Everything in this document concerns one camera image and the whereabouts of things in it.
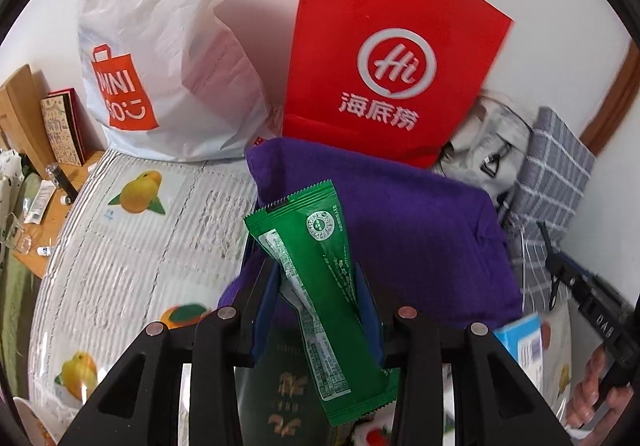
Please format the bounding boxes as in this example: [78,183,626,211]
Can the wooden bedside table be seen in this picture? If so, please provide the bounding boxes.
[12,151,103,279]

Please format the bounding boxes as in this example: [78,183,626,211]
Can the person right hand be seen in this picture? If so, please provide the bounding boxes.
[564,344,637,432]

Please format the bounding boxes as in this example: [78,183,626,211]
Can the fruit print tablecloth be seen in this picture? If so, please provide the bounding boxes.
[27,147,574,446]

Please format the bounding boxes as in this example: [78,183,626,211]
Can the grey plaid cushion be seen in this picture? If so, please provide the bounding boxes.
[499,106,596,316]

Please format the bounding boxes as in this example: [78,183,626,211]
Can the white Miniso plastic bag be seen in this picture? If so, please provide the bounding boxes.
[78,0,276,162]

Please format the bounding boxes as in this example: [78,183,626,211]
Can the colourful bedding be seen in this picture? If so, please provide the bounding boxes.
[1,150,41,276]

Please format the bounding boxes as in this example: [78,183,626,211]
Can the dark green wooden box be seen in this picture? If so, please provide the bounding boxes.
[235,329,335,446]

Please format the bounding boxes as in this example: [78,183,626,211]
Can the purple fabric storage basket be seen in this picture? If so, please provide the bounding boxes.
[247,138,522,328]

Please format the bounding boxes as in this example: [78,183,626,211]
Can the white tube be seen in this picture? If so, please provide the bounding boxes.
[24,180,56,225]

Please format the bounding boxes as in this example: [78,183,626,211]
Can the white bowl with food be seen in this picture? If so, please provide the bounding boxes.
[13,397,64,446]

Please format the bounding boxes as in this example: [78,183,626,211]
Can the beige canvas bag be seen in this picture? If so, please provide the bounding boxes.
[432,89,536,205]

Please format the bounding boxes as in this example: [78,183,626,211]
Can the green sachet packet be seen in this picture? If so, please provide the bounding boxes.
[245,180,399,426]

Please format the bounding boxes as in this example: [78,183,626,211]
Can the wooden door frame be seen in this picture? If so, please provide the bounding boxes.
[580,40,640,157]

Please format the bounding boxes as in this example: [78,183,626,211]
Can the patterned notebook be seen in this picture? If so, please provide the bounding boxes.
[40,88,87,166]

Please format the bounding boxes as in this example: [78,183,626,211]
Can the red paper shopping bag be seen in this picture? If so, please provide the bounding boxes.
[283,0,511,169]

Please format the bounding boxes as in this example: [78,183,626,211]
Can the blue tissue pack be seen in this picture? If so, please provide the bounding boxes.
[494,313,544,392]

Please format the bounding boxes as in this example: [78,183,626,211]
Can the orange print snack packet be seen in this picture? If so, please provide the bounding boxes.
[350,414,394,446]

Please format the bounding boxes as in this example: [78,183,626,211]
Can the black cylinder on nightstand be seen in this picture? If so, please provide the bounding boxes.
[46,163,78,205]

